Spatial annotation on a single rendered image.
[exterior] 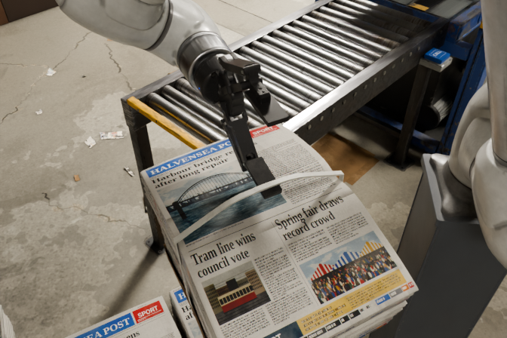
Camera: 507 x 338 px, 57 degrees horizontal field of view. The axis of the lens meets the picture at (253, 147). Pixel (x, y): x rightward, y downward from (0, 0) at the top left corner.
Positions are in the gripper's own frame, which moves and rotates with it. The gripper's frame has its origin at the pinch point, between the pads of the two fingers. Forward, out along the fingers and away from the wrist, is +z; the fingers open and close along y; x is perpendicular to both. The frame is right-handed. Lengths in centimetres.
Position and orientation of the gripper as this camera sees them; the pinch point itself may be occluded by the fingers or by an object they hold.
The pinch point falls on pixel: (271, 154)
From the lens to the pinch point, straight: 65.0
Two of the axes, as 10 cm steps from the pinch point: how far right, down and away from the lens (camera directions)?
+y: -0.2, 7.0, 7.1
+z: 4.4, 6.5, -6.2
